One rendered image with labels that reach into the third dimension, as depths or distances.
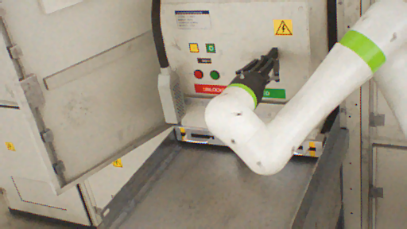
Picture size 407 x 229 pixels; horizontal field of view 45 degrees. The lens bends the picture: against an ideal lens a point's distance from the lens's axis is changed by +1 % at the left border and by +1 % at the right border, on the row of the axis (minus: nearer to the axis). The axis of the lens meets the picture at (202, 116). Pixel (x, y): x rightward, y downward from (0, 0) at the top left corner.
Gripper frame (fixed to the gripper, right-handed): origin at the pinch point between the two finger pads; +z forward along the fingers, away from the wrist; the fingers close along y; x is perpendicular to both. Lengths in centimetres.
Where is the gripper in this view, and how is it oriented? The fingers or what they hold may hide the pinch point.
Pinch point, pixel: (271, 56)
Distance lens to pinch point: 146.9
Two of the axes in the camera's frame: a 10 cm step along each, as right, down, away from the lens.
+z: 4.2, -5.1, 7.5
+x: -1.6, -8.6, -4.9
